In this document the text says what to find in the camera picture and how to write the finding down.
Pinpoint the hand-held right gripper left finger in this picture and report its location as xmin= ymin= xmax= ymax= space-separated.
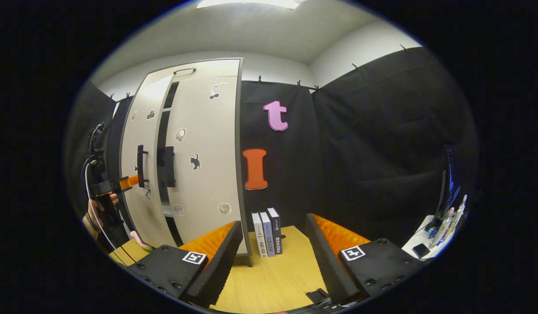
xmin=128 ymin=220 xmax=244 ymax=308

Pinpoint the black door handle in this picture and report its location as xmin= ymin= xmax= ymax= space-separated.
xmin=136 ymin=144 xmax=149 ymax=188
xmin=164 ymin=146 xmax=176 ymax=188

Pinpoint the computer monitor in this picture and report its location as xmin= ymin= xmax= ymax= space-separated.
xmin=439 ymin=145 xmax=462 ymax=218

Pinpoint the ceiling light panel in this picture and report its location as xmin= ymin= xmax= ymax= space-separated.
xmin=196 ymin=0 xmax=307 ymax=10

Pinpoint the dark blue book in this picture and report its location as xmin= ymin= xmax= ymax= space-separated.
xmin=267 ymin=208 xmax=283 ymax=255

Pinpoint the white cabinet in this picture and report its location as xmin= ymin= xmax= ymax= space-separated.
xmin=119 ymin=58 xmax=253 ymax=267

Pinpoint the black backdrop cloth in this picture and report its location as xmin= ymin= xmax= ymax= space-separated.
xmin=64 ymin=46 xmax=481 ymax=262

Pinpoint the white cabinet door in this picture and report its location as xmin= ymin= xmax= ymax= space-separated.
xmin=120 ymin=74 xmax=176 ymax=249

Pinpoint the white cable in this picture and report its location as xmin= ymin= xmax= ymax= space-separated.
xmin=83 ymin=158 xmax=138 ymax=265

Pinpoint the black cable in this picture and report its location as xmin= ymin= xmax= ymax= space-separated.
xmin=87 ymin=123 xmax=139 ymax=265

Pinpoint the clear plastic water bottle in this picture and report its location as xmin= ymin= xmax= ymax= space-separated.
xmin=454 ymin=195 xmax=468 ymax=223
xmin=430 ymin=208 xmax=455 ymax=246

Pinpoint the black table bracket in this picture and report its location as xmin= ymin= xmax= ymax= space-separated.
xmin=306 ymin=288 xmax=331 ymax=304

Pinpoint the pink and green item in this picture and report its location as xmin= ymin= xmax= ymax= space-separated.
xmin=129 ymin=230 xmax=155 ymax=252

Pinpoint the white round side table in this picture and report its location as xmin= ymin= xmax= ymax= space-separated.
xmin=401 ymin=214 xmax=455 ymax=261

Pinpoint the white cabinet door cat sticker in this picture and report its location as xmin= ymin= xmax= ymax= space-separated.
xmin=158 ymin=76 xmax=249 ymax=256

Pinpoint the white book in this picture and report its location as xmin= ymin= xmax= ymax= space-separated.
xmin=252 ymin=212 xmax=269 ymax=258

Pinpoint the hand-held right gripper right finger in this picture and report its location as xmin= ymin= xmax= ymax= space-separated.
xmin=303 ymin=212 xmax=427 ymax=306

